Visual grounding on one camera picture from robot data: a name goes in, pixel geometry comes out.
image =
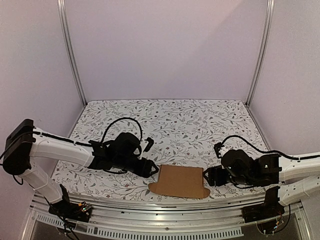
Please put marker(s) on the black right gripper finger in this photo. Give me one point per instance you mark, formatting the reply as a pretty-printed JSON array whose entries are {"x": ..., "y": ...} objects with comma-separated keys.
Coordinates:
[
  {"x": 210, "y": 181},
  {"x": 207, "y": 174}
]

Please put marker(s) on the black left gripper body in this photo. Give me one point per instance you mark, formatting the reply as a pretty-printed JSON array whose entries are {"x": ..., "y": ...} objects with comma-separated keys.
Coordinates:
[{"x": 142, "y": 170}]

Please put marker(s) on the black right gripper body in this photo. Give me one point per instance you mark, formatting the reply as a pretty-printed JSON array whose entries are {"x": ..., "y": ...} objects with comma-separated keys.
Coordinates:
[{"x": 213, "y": 178}]

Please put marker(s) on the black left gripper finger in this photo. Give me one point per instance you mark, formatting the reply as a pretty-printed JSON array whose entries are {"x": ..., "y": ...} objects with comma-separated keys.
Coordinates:
[
  {"x": 151, "y": 166},
  {"x": 150, "y": 172}
]

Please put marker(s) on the brown cardboard box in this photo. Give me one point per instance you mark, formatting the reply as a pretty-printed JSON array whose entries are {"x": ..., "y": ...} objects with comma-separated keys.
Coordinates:
[{"x": 180, "y": 181}]

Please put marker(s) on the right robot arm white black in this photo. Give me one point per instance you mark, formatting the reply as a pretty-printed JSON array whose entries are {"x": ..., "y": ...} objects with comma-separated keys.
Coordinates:
[{"x": 288, "y": 178}]

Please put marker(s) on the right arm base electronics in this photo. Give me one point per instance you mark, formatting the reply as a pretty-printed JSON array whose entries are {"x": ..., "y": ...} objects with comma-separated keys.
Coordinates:
[{"x": 270, "y": 208}]

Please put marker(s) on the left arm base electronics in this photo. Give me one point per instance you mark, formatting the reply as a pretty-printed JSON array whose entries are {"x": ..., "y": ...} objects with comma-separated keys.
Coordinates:
[{"x": 75, "y": 211}]

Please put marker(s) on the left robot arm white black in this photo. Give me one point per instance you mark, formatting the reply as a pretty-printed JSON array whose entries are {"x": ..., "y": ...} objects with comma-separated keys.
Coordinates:
[{"x": 27, "y": 142}]

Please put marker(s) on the floral patterned table mat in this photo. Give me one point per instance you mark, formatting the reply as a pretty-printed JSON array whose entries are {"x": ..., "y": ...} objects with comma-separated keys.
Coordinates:
[{"x": 184, "y": 134}]

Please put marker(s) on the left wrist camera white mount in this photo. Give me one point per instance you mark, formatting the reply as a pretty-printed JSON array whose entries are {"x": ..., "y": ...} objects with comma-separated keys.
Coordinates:
[{"x": 146, "y": 144}]

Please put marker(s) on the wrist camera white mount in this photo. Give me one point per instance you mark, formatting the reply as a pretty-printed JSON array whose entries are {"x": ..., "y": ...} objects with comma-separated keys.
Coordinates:
[
  {"x": 146, "y": 144},
  {"x": 217, "y": 149}
]

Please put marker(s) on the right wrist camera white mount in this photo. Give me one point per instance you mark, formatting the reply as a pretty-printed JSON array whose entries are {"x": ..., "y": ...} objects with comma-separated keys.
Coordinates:
[{"x": 217, "y": 149}]

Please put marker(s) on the aluminium front rail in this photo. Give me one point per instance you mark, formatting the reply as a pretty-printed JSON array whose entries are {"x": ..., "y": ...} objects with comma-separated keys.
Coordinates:
[{"x": 172, "y": 219}]

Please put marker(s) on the right aluminium frame post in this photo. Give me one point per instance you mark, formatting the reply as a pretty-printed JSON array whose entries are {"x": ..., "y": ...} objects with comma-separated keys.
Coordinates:
[{"x": 262, "y": 52}]

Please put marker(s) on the aluminium frame post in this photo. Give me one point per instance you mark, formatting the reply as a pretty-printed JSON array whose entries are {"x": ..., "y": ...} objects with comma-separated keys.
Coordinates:
[
  {"x": 62, "y": 11},
  {"x": 262, "y": 52}
]

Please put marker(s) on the left aluminium frame post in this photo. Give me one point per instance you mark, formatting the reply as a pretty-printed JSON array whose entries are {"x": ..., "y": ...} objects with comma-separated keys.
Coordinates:
[{"x": 62, "y": 11}]

